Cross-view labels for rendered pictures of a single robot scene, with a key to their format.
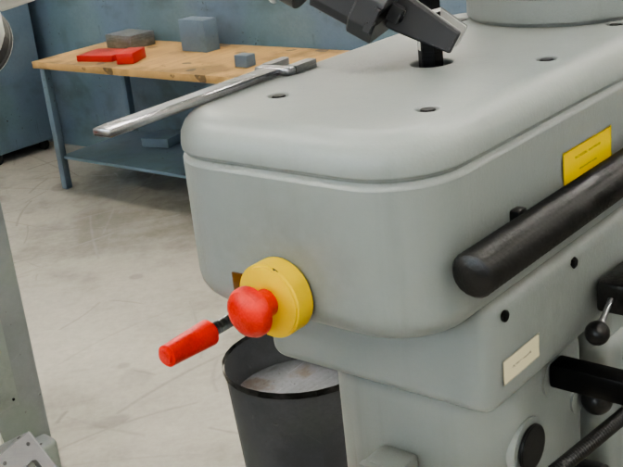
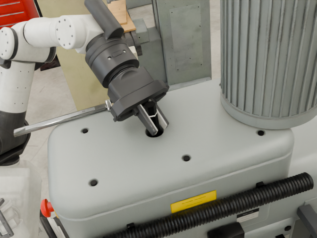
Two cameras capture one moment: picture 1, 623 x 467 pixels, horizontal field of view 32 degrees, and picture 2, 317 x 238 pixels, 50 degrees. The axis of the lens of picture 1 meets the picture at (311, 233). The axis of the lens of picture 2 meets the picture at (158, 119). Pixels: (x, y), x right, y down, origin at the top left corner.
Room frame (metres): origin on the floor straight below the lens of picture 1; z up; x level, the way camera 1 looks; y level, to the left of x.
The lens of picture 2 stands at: (0.54, -0.44, 2.34)
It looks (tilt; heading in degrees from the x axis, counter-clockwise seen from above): 40 degrees down; 39
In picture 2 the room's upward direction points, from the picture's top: 9 degrees counter-clockwise
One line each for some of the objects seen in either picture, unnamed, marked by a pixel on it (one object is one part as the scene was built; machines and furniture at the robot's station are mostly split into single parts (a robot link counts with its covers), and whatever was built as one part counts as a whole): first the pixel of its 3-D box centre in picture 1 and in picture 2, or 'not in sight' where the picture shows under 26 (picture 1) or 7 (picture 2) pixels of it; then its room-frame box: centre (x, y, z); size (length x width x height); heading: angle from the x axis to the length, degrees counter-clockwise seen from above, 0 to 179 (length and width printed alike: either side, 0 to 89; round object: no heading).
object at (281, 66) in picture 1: (209, 93); (70, 116); (0.88, 0.07, 1.89); 0.24 x 0.04 x 0.01; 141
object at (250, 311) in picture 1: (255, 309); (49, 207); (0.73, 0.05, 1.76); 0.04 x 0.03 x 0.04; 49
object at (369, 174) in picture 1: (446, 145); (166, 156); (0.93, -0.13, 1.81); 0.47 x 0.26 x 0.16; 139
